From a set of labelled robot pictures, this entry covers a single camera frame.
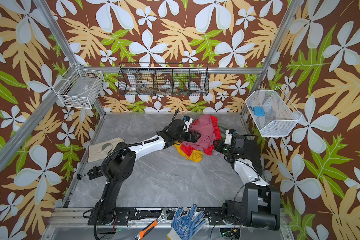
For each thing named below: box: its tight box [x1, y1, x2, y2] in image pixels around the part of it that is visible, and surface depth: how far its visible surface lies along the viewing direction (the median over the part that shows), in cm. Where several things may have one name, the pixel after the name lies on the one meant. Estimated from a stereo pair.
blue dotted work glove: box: [166, 204, 207, 240], surface depth 73 cm
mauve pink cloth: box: [181, 114, 216, 150], surface depth 90 cm
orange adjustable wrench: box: [134, 214, 165, 240], surface depth 72 cm
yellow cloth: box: [172, 141, 204, 163], surface depth 97 cm
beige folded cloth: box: [87, 137, 125, 163], surface depth 100 cm
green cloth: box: [217, 123, 229, 137], surface depth 97 cm
